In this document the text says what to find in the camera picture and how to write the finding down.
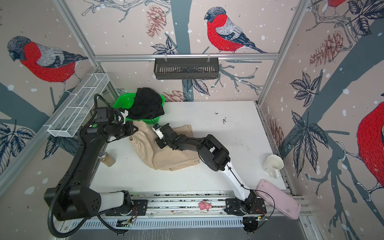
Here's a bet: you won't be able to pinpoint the beige drawstring shorts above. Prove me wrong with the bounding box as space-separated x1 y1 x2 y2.
129 121 200 171

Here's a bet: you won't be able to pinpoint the black shorts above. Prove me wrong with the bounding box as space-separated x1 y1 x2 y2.
128 88 165 120

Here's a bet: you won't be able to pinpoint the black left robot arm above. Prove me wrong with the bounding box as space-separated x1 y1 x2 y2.
44 104 139 238

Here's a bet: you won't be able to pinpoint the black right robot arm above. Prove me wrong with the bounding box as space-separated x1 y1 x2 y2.
153 124 259 216

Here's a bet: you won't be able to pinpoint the green plastic perforated basket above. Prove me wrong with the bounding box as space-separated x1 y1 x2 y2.
113 93 161 125

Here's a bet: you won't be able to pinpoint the small glass jar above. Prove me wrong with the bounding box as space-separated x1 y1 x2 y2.
98 151 116 167

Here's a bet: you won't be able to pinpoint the black hanging slotted basket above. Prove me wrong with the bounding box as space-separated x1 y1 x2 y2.
154 58 219 80

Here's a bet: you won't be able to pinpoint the pink toy figure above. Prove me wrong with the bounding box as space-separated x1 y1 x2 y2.
198 200 213 212

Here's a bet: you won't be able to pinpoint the white mug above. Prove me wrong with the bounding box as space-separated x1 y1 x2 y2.
263 155 284 179

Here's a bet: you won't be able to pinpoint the pink cloth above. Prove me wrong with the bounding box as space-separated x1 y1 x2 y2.
257 180 302 220

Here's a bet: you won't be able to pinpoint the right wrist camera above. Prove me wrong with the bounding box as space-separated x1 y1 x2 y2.
153 124 164 140

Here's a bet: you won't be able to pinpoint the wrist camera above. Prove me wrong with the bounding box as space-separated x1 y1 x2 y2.
153 124 164 140
118 108 129 125

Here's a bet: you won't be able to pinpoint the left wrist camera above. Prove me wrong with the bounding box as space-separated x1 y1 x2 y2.
118 108 129 125

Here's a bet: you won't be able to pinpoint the white wire mesh shelf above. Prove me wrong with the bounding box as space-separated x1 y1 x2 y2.
48 73 110 138

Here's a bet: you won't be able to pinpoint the horizontal aluminium rail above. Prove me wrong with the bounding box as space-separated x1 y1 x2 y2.
94 53 280 63

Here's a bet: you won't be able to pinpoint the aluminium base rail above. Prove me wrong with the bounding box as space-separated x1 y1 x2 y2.
68 190 304 230

